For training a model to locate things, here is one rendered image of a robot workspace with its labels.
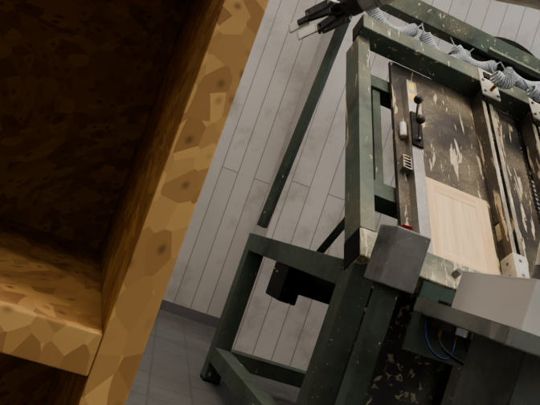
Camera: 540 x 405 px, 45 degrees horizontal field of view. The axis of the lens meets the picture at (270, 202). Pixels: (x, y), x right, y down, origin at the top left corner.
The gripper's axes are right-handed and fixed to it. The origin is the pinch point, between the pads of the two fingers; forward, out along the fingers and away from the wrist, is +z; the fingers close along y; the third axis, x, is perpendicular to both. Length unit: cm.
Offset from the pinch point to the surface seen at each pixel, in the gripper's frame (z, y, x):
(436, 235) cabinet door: -7, -67, 59
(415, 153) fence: -5, -76, 22
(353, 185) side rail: 12, -46, 38
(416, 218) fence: -3, -61, 52
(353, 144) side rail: 12, -54, 19
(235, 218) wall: 205, -267, -58
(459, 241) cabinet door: -12, -76, 61
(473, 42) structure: -27, -158, -60
